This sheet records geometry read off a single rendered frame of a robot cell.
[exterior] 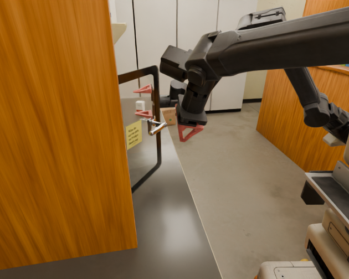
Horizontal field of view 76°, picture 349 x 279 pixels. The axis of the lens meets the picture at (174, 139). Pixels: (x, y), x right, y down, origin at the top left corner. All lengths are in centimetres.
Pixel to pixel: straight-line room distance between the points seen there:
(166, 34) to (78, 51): 325
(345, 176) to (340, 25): 64
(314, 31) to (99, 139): 40
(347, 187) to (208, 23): 325
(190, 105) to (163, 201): 42
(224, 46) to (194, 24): 335
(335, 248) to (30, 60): 105
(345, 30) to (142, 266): 63
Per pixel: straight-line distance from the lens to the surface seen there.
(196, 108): 53
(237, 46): 38
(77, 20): 43
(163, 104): 95
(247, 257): 190
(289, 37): 34
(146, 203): 83
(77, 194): 57
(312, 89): 84
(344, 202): 85
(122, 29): 51
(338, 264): 101
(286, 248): 205
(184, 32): 371
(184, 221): 77
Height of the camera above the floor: 151
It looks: 28 degrees down
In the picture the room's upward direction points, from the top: straight up
